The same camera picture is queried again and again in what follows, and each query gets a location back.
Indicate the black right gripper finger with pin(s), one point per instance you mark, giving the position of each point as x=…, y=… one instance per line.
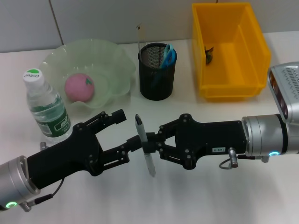
x=150, y=148
x=153, y=137

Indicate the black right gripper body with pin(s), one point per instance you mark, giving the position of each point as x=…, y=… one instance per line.
x=210, y=137

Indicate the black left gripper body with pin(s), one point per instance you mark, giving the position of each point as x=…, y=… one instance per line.
x=63, y=158

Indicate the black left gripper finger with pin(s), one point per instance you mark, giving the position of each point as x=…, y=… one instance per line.
x=134, y=143
x=119, y=116

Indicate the silver ballpoint pen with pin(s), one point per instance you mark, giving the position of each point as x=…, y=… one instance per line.
x=148, y=161

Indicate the pink peach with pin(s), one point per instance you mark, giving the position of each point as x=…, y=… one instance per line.
x=79, y=87

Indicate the clear green-label water bottle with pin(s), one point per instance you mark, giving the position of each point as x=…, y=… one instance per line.
x=46, y=112

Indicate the blue scissors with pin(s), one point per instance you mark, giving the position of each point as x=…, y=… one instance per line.
x=168, y=56

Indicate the clear plastic ruler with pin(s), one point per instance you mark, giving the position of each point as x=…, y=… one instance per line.
x=141, y=37

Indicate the green plastic wrapper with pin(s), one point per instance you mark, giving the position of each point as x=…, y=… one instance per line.
x=209, y=54

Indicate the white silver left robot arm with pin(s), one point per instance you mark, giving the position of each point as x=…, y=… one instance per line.
x=14, y=182

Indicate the pale green glass fruit plate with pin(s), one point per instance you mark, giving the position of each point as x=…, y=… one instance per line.
x=105, y=77

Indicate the black mesh pen cup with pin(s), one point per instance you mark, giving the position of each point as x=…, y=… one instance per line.
x=157, y=88

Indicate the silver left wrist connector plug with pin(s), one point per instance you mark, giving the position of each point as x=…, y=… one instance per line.
x=43, y=146

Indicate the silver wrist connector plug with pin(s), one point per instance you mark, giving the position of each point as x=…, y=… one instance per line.
x=43, y=146
x=233, y=156

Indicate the silver right wrist connector plug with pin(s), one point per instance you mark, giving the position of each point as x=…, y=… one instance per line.
x=233, y=156

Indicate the yellow plastic bin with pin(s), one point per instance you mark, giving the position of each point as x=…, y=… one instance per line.
x=233, y=70

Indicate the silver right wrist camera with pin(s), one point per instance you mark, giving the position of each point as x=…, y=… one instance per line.
x=287, y=93

